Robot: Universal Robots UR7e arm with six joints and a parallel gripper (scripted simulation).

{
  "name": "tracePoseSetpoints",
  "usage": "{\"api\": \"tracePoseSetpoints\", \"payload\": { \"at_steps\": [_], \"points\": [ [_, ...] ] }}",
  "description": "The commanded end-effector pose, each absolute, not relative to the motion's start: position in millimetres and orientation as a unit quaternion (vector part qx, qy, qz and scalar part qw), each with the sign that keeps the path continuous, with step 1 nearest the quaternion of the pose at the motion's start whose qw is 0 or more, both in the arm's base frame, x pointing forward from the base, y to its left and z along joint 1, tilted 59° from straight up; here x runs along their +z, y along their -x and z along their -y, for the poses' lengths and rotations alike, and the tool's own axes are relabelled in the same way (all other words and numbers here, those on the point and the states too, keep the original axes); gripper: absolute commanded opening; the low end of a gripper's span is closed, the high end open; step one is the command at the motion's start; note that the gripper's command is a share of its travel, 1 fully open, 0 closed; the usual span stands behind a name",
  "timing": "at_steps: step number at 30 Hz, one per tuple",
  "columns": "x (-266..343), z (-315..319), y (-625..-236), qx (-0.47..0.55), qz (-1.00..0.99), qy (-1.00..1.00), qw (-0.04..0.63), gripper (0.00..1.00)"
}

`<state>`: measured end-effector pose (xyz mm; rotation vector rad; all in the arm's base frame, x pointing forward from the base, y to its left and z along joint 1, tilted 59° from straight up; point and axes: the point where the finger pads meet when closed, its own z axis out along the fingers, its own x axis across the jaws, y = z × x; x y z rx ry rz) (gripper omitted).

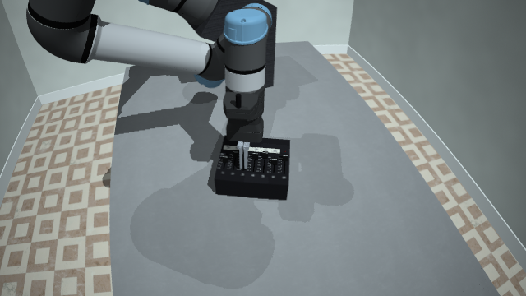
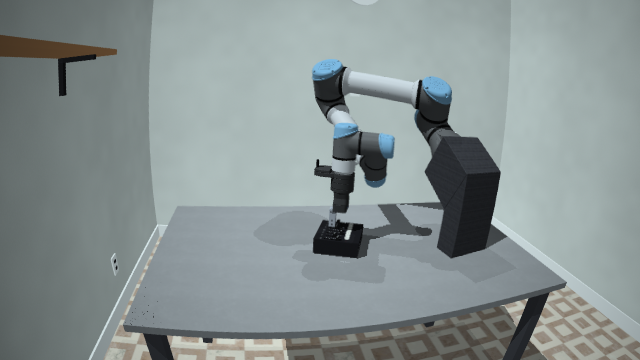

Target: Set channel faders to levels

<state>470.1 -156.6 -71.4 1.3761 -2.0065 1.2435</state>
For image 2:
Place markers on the black lighting desk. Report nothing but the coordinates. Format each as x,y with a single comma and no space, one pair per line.
327,242

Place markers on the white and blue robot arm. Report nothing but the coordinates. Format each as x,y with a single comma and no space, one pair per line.
332,81

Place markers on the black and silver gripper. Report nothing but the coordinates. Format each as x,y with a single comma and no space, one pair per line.
342,183

